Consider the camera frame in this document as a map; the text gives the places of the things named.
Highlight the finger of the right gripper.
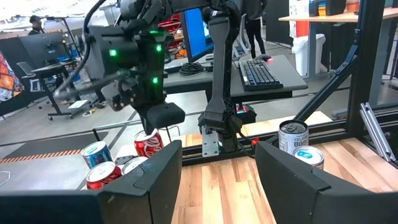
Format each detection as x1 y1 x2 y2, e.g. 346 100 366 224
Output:
138 108 155 135
146 102 187 129

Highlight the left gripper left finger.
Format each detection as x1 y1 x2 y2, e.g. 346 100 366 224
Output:
0 139 183 224

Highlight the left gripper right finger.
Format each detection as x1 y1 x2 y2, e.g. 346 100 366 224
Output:
254 141 398 224

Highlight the red Star Wars Coca-Cola can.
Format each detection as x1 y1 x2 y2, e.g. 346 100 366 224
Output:
133 129 165 158

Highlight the blue silver Red Bull can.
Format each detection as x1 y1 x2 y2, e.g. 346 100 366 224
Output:
292 145 325 170
81 140 113 170

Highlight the silver mounting plate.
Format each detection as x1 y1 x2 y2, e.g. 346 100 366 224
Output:
201 126 220 158

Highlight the white Celsius can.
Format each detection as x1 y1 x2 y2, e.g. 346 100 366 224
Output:
278 119 310 156

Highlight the black orange-striped floor mat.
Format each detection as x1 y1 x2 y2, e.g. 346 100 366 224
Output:
0 130 109 164

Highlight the grey office chair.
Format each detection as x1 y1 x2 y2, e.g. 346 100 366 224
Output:
232 14 253 62

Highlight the silver aluminium extrusion bar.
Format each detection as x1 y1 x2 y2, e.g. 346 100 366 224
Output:
359 102 397 162

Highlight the black monitor desk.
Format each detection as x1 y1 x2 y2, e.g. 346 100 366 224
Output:
30 60 81 121

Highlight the backlit black keyboard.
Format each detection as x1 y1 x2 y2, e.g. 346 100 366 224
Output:
238 58 284 92

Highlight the person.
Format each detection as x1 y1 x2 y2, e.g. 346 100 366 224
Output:
242 0 268 60
27 14 46 35

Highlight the black computer monitor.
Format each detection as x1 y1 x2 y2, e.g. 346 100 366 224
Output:
19 30 68 68

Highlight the grey desk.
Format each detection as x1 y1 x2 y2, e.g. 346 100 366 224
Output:
163 54 308 103

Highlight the colourful patchwork quilt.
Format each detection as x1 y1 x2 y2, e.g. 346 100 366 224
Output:
0 51 25 103

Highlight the wooden-top white table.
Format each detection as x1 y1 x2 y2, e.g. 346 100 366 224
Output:
278 7 398 78

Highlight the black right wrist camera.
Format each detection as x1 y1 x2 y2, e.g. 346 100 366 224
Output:
101 82 134 111

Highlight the coiled black cable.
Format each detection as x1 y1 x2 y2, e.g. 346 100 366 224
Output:
179 62 206 77

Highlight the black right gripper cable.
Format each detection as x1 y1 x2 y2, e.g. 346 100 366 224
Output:
52 0 108 100

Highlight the black aluminium table frame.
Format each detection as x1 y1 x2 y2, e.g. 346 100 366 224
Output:
182 0 398 169

